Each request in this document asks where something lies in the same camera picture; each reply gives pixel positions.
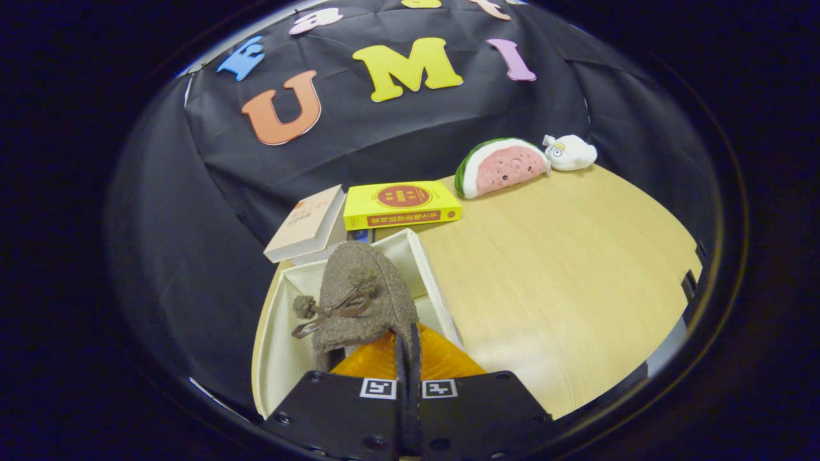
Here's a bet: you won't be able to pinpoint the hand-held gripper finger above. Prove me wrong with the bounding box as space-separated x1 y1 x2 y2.
408 322 553 460
263 330 409 460

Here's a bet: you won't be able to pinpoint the brown suede shoe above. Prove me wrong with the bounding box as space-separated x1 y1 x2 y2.
291 241 420 372

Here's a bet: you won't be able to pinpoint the white storage box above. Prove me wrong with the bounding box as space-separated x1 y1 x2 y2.
256 228 463 420

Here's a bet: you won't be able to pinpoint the yellow book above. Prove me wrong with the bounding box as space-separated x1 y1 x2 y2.
343 180 463 232

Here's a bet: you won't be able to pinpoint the black backdrop cloth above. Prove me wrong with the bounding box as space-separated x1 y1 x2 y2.
106 0 718 410

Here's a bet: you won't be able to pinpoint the watermelon slice plush toy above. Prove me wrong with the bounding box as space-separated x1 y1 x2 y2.
454 138 552 199

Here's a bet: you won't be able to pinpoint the white plush toy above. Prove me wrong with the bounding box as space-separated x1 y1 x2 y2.
542 134 598 172

